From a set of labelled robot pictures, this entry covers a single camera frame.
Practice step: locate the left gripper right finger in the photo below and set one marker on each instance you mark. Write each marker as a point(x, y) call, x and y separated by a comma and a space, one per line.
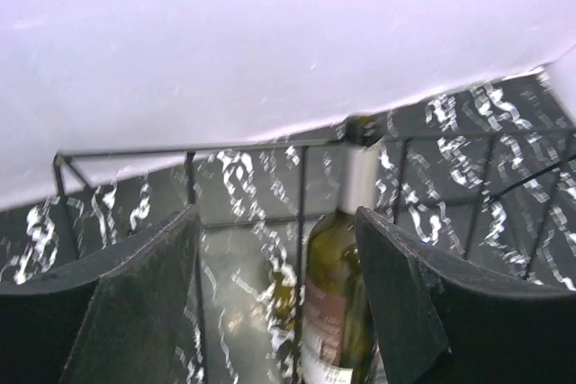
point(442, 319)

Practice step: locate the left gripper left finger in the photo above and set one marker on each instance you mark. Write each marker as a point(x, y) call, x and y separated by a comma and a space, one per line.
point(110, 317)

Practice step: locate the dark green wine bottle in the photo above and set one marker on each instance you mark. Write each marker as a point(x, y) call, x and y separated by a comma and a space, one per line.
point(337, 329)

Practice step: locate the black wire wine rack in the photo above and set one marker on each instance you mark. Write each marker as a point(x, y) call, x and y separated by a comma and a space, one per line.
point(504, 199)

